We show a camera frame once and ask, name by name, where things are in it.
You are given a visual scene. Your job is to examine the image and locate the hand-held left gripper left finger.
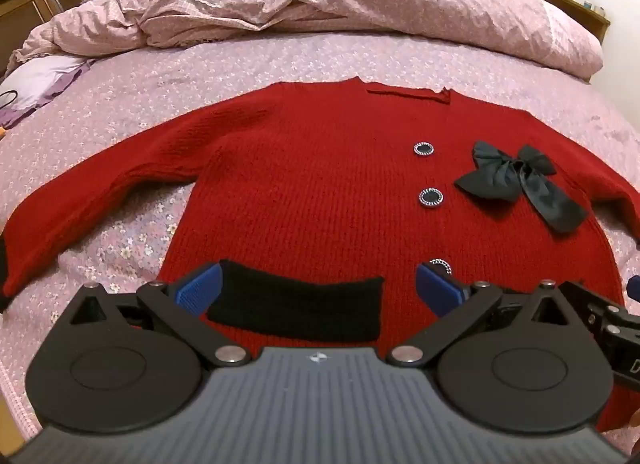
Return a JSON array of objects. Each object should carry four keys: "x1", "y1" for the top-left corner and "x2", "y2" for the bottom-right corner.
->
[{"x1": 65, "y1": 263, "x2": 253, "y2": 365}]

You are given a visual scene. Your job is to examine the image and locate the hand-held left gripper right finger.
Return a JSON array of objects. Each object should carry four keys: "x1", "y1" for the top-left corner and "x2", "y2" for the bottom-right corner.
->
[{"x1": 386, "y1": 263, "x2": 576, "y2": 365}]

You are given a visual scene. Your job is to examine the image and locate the red knit sweater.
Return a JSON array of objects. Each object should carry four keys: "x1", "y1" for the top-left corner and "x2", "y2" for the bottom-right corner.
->
[{"x1": 0, "y1": 76, "x2": 640, "y2": 437}]

